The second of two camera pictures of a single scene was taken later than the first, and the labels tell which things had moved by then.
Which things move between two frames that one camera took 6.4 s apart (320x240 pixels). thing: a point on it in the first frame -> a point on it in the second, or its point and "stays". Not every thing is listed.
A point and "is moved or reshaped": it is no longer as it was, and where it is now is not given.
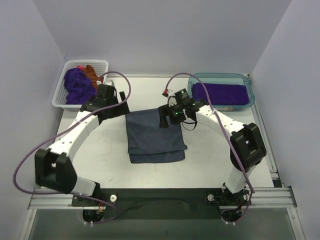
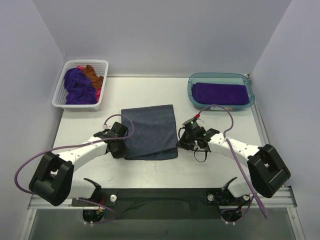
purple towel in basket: (80, 89) stays
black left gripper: (119, 105) -> (119, 151)
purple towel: (222, 94) stays
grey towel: (147, 142) is moved or reshaped
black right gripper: (165, 114) -> (183, 144)
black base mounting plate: (164, 204) stays
